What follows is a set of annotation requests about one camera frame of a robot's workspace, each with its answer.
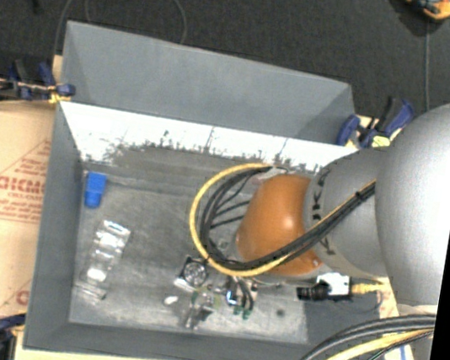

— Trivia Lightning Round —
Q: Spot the black cylinder on white bracket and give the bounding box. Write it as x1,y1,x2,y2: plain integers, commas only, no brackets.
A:
294,266,353,309

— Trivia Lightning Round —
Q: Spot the grey metal bin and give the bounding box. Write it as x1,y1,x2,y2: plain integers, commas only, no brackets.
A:
12,19,436,360

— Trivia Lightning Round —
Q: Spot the blue plastic cup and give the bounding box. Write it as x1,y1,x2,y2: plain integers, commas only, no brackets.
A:
81,170,109,212

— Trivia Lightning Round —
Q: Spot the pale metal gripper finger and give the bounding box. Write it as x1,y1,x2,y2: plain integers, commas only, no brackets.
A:
163,277,202,311
181,290,218,334

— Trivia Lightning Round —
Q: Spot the clear plastic bottle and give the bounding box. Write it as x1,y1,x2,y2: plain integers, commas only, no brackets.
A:
74,216,134,304

